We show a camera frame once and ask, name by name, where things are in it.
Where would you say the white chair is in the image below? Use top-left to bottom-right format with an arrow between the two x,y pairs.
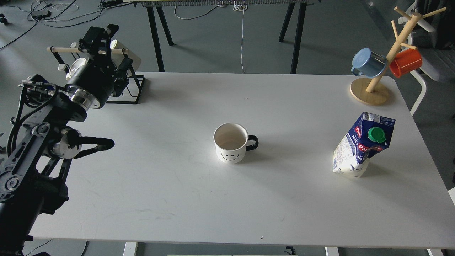
398,0 -> 455,115

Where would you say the black trestle table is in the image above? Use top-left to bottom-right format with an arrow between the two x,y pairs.
100,0 -> 322,75

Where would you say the black wire mug rack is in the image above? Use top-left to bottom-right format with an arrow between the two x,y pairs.
47,42 -> 144,104

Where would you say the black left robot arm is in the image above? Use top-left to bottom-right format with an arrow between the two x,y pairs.
0,24 -> 132,256

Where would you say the white hanging cable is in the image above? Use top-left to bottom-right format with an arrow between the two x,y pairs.
233,4 -> 248,74

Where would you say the floor cables and adapter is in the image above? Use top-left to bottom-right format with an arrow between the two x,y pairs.
0,0 -> 118,50

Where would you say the white ribbed mug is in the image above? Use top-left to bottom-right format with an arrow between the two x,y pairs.
110,39 -> 141,72
66,57 -> 88,81

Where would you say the wooden mug tree stand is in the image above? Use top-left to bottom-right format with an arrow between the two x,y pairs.
350,6 -> 447,106

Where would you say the white ribbed mug front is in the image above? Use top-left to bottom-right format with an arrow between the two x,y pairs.
66,57 -> 88,81

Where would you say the blue metal mug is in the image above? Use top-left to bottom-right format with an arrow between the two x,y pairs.
351,48 -> 388,78

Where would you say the white smiley face mug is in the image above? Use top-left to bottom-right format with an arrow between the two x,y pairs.
213,123 -> 259,164

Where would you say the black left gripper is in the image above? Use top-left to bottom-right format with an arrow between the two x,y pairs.
65,24 -> 133,109

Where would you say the white ribbed mug rear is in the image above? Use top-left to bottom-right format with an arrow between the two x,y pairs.
110,39 -> 141,72

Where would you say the blue white milk carton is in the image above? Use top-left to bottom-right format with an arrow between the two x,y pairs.
332,112 -> 396,177

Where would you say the orange mug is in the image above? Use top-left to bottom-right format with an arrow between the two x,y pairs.
389,49 -> 423,78

